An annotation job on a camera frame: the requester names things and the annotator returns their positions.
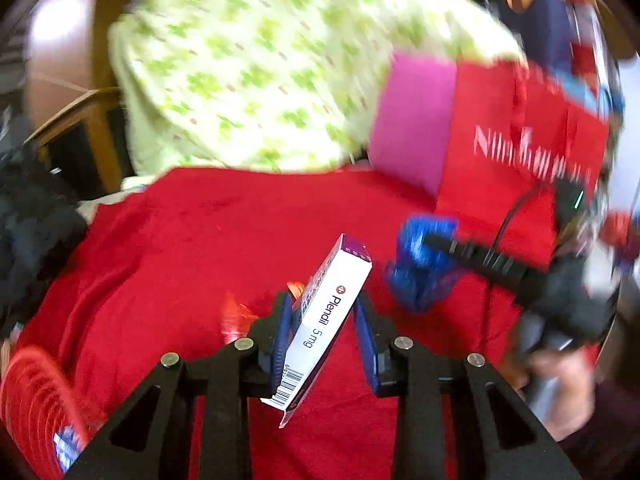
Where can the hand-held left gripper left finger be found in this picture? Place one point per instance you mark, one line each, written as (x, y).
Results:
(281, 345)

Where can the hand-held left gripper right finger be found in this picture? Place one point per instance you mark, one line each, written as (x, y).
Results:
(367, 347)

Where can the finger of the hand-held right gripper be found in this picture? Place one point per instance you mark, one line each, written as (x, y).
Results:
(480, 260)

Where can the red wrapper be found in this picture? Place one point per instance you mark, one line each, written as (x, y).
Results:
(235, 317)

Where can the white medicine box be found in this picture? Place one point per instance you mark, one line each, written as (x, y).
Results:
(327, 310)

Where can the blue wrapper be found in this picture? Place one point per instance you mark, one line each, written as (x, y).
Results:
(415, 272)

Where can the white and blue packet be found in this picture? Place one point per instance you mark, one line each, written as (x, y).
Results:
(66, 447)

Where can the red plastic mesh basket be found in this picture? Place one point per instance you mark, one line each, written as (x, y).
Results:
(35, 410)

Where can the person's right forearm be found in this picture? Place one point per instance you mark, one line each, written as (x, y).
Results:
(600, 445)

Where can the person's right hand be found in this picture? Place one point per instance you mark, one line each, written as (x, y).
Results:
(567, 380)

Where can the red paper bag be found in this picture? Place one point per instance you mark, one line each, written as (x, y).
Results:
(480, 205)

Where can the orange wrapper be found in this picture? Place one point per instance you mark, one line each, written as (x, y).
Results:
(296, 288)

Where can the red blanket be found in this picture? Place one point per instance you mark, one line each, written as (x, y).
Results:
(175, 260)

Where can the pink box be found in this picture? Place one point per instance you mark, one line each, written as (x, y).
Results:
(410, 120)

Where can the navy bag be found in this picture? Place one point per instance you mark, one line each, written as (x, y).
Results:
(545, 25)

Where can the green clover print quilt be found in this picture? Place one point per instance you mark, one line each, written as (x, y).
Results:
(250, 85)

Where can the black puffy jacket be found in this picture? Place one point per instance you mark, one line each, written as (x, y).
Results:
(35, 240)

